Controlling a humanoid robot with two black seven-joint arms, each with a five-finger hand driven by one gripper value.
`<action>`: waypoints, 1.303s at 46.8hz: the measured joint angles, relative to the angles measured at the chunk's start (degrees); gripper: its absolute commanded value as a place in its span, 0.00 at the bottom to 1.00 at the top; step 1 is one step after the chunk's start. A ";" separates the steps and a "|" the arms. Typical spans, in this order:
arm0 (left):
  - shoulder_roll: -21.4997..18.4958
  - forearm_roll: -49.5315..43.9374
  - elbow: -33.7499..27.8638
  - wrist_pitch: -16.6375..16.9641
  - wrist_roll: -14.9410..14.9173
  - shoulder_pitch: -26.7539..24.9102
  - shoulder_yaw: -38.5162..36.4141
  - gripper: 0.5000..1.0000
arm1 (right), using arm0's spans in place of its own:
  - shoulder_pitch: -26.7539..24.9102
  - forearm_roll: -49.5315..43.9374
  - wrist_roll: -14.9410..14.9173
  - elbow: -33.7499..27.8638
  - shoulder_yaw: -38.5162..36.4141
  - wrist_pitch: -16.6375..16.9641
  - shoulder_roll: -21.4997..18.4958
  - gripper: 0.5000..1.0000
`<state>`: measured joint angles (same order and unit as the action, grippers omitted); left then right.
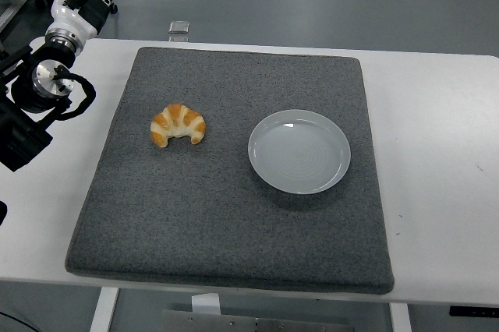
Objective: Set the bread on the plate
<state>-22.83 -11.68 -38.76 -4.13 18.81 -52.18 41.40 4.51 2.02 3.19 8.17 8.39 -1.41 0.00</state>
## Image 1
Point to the grey metal plate with screws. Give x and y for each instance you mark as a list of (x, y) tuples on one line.
[(218, 324)]

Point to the grey round plate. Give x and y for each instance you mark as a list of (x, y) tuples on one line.
[(299, 152)]

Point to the croissant bread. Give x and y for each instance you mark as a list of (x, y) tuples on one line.
[(179, 119)]

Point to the white bracket under table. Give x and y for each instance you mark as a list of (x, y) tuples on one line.
[(206, 302)]

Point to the grey felt mat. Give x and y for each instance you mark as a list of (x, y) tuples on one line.
[(195, 211)]

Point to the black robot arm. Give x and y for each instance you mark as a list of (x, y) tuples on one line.
[(23, 133)]

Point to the white table leg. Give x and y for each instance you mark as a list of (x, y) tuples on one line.
[(103, 308), (400, 318)]

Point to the silver floor socket cover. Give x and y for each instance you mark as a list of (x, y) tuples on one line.
[(179, 27)]

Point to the black table control box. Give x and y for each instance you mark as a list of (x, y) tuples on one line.
[(473, 311)]

